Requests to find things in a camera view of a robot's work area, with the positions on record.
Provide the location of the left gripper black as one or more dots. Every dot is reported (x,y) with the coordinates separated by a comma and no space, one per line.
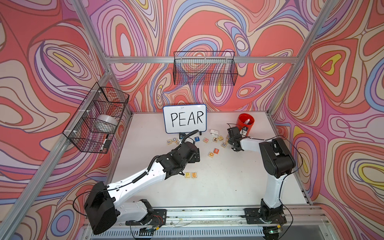
(194,159)

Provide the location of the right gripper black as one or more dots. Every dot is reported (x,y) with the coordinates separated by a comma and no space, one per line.
(230,141)

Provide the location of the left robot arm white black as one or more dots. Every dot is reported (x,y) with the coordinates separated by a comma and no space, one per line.
(107,205)

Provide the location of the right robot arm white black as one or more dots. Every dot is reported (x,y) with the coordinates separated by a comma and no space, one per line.
(279,163)

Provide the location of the whiteboard with PEAR text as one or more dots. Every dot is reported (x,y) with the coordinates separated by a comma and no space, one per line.
(185,118)

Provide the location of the white whiteboard eraser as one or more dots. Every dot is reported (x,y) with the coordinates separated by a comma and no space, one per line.
(214,133)

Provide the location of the red plastic cup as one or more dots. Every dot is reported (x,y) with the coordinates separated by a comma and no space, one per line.
(244,123)

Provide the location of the white tape roll in basket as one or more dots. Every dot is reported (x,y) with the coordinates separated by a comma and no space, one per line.
(108,119)

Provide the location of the black marker in basket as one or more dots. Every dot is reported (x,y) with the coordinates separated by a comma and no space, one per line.
(104,146)

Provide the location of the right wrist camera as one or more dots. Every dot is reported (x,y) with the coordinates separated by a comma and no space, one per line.
(244,131)

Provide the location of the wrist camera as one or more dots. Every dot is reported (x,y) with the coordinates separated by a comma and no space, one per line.
(244,131)
(182,135)

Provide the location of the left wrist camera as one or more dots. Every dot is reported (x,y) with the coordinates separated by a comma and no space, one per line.
(182,135)

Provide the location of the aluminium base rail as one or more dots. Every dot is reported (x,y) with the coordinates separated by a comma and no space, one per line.
(224,223)

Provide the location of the black wire basket back wall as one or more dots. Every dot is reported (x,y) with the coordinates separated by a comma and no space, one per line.
(205,68)

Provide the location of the black wire basket wall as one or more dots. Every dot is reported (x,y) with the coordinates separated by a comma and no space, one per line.
(87,133)
(205,68)

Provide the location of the black wire basket left wall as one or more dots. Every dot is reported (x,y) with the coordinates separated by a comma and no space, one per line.
(87,133)

